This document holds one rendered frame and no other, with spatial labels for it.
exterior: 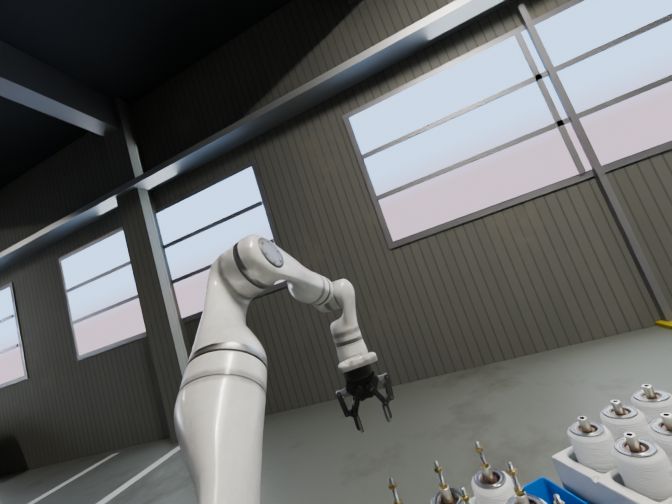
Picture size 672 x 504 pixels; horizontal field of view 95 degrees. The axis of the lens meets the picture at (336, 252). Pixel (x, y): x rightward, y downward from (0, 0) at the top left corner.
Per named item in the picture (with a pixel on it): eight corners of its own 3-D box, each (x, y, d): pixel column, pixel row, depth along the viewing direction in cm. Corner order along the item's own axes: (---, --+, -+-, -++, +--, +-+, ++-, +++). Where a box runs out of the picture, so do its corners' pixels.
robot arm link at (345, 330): (372, 333, 78) (341, 341, 81) (353, 275, 80) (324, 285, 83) (364, 340, 72) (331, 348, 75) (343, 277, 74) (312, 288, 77)
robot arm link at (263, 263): (325, 261, 71) (297, 280, 73) (245, 220, 49) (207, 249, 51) (341, 296, 67) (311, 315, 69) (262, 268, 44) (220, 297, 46)
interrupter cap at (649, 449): (667, 449, 68) (665, 446, 68) (642, 463, 66) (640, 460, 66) (630, 436, 75) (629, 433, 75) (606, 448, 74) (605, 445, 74)
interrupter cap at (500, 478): (470, 474, 80) (469, 471, 80) (500, 467, 79) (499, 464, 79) (479, 494, 73) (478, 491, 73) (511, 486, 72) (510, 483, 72)
